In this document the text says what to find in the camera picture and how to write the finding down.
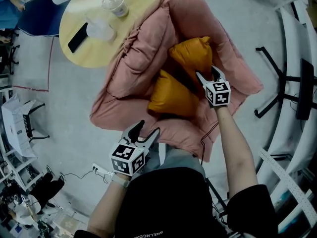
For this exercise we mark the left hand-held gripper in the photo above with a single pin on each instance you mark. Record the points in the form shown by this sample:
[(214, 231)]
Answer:
[(126, 159)]

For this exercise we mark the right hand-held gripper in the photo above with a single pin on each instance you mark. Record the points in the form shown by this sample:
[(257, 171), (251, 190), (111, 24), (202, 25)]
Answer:
[(218, 93)]

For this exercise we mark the orange cushion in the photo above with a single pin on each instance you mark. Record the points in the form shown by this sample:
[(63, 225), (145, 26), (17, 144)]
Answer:
[(190, 58), (171, 98)]

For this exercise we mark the pink floor sofa with backrest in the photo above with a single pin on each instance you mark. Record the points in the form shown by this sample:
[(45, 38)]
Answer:
[(148, 46)]

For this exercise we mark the person's left forearm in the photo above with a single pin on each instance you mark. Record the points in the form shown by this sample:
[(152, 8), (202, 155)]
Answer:
[(106, 207)]

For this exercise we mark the person's right forearm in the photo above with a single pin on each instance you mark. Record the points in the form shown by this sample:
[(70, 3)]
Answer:
[(235, 152)]

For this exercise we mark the person's grey trousers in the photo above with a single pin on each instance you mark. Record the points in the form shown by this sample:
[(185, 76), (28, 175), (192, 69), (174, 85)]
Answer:
[(178, 160)]

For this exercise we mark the white wristband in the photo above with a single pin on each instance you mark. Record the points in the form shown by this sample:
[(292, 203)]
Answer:
[(121, 182)]

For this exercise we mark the white power strip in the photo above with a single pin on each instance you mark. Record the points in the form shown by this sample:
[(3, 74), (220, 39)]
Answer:
[(101, 170)]

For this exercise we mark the black monitor stand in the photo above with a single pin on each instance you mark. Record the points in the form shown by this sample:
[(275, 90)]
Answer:
[(281, 83)]

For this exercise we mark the person's black shirt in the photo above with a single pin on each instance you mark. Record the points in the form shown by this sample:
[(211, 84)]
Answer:
[(168, 207)]

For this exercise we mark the white curved desk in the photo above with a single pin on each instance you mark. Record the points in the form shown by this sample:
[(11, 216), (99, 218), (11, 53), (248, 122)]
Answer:
[(294, 58)]

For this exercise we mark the black monitor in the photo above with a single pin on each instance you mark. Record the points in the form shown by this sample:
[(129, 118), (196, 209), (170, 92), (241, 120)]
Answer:
[(305, 88)]

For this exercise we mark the clear plastic bag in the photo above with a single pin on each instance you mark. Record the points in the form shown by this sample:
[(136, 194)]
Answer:
[(100, 30)]

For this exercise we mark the black metal stool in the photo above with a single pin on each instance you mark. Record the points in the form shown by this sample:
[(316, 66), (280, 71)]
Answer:
[(28, 124)]

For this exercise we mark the black smartphone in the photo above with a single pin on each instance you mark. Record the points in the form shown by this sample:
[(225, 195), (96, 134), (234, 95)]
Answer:
[(78, 38)]

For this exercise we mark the clear plastic cup with straw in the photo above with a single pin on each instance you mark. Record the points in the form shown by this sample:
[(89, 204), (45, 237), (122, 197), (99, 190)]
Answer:
[(116, 5)]

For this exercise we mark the white cardboard box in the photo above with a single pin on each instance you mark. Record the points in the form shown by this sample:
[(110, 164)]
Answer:
[(16, 130)]

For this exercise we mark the white shelf rack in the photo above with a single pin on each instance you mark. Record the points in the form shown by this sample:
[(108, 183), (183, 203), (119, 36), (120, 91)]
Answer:
[(17, 167)]

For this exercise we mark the black office chair base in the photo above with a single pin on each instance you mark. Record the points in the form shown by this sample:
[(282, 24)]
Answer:
[(13, 58)]

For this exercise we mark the blue chair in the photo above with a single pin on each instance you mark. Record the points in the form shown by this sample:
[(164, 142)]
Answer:
[(42, 16)]

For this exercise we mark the white perforated rail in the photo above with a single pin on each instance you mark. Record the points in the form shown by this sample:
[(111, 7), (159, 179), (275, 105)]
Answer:
[(284, 177)]

